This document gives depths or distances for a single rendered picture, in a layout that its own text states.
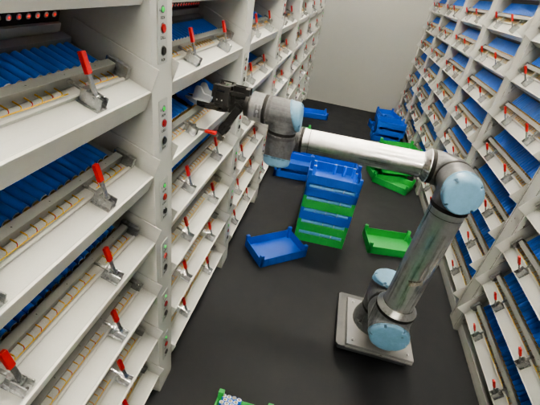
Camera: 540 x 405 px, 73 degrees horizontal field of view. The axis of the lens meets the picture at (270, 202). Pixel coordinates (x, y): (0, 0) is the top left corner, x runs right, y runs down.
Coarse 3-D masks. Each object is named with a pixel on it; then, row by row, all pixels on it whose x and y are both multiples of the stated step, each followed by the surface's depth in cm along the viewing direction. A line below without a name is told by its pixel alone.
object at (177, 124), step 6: (192, 108) 115; (198, 108) 117; (186, 114) 110; (192, 114) 112; (198, 114) 117; (204, 114) 119; (180, 120) 106; (186, 120) 109; (192, 120) 112; (174, 126) 102; (180, 126) 106
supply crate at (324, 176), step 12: (312, 156) 214; (312, 168) 217; (324, 168) 217; (348, 168) 215; (360, 168) 212; (312, 180) 201; (324, 180) 200; (336, 180) 198; (348, 180) 211; (360, 180) 196
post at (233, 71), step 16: (224, 0) 128; (240, 0) 126; (224, 16) 130; (240, 16) 129; (240, 64) 137; (240, 80) 141; (240, 128) 160; (224, 208) 172; (224, 240) 183; (224, 256) 193
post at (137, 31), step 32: (64, 32) 73; (128, 32) 70; (160, 64) 76; (160, 96) 79; (128, 128) 80; (160, 224) 96; (160, 256) 101; (160, 320) 114; (160, 352) 122; (160, 384) 131
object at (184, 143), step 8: (208, 80) 143; (216, 80) 142; (184, 88) 128; (208, 112) 124; (216, 112) 127; (224, 112) 130; (200, 120) 117; (208, 120) 120; (216, 120) 123; (200, 128) 113; (208, 128) 117; (176, 136) 103; (184, 136) 105; (200, 136) 112; (176, 144) 91; (184, 144) 102; (192, 144) 107; (176, 152) 97; (184, 152) 102; (176, 160) 98
